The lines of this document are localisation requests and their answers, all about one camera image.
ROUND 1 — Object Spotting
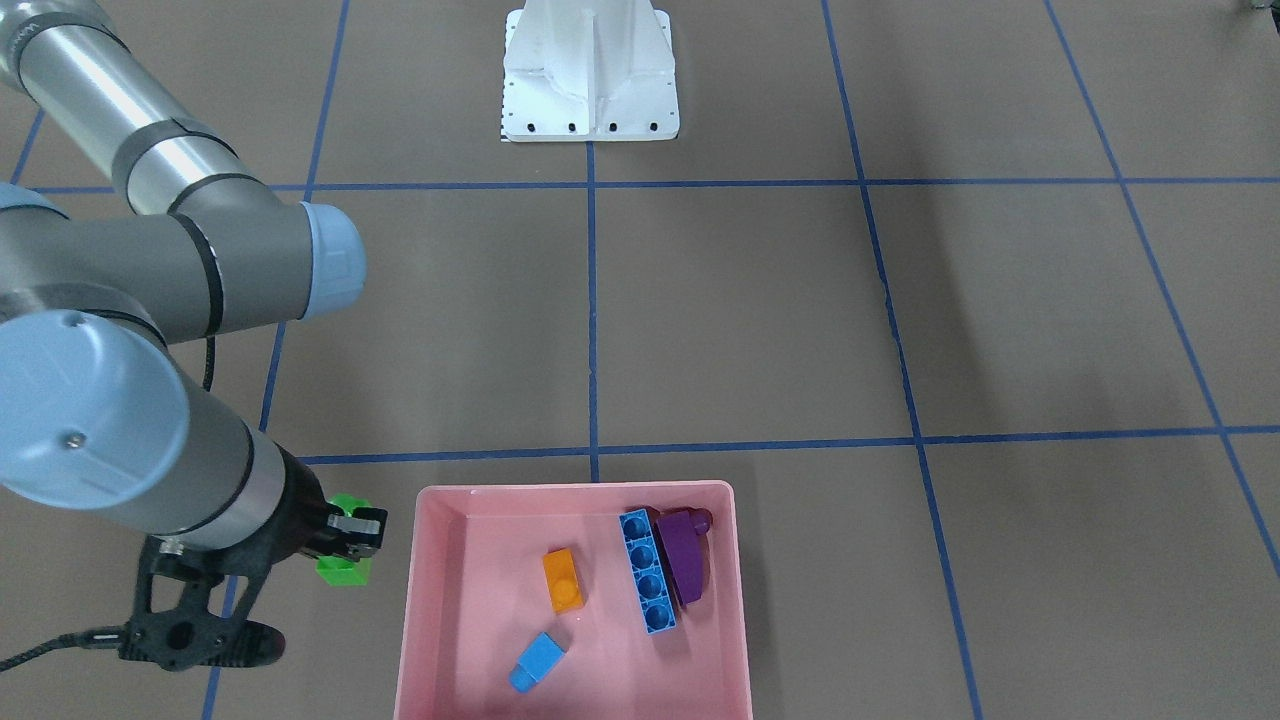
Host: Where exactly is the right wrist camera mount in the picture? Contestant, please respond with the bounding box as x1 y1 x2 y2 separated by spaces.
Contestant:
116 537 285 673

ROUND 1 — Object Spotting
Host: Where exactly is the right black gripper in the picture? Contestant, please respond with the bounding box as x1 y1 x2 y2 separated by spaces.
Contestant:
215 441 388 577

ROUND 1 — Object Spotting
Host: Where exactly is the purple block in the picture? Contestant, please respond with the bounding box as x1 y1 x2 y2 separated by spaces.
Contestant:
655 507 713 607

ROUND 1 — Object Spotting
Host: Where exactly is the orange block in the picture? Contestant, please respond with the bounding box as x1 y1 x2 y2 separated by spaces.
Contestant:
541 547 585 615

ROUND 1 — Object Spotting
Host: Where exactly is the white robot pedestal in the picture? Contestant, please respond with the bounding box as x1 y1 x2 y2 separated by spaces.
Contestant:
500 1 681 143

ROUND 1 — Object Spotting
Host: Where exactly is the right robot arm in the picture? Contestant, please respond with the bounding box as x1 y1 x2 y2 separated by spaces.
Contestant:
3 1 387 562

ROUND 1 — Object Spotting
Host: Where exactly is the green block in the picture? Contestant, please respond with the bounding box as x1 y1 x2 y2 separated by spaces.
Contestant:
314 493 372 587

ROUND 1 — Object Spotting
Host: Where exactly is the long blue block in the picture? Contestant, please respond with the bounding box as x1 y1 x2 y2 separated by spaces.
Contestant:
618 509 677 635

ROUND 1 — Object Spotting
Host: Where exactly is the small blue block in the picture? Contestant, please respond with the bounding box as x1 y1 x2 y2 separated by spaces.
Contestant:
508 632 566 694

